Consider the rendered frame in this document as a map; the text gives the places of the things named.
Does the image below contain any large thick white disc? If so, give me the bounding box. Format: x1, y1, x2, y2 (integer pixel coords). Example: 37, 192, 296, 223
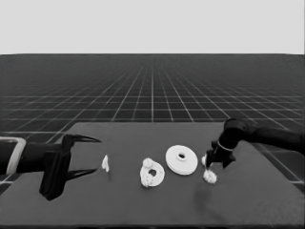
165, 144, 199, 177

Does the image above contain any small white T-shaped piece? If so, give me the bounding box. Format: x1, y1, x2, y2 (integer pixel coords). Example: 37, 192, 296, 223
101, 154, 111, 174

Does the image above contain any white round pinned carrier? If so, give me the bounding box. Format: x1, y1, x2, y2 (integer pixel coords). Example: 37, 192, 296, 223
139, 157, 166, 189

